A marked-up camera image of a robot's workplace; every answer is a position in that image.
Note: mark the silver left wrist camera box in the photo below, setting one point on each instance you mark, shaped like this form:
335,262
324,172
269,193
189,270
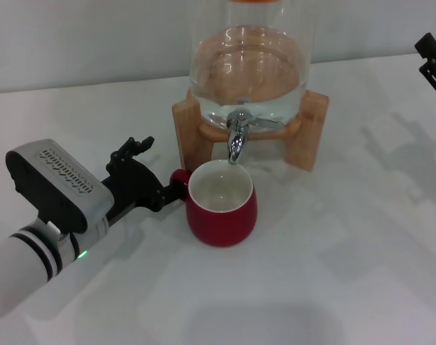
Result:
59,169

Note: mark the red cup white inside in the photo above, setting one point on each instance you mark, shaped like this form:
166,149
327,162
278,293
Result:
219,230

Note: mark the clear glass water dispenser jar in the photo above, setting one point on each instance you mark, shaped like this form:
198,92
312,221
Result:
246,72

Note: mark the chrome faucet tap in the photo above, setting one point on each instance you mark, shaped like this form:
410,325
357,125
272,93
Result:
236,143

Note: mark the wooden dispenser stand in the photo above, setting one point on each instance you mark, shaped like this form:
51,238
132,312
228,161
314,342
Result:
189,129

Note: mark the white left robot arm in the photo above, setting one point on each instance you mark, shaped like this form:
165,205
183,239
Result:
9,266

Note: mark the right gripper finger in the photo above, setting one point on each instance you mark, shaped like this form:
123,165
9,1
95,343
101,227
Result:
428,45

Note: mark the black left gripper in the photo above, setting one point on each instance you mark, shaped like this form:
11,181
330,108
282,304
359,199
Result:
131,185

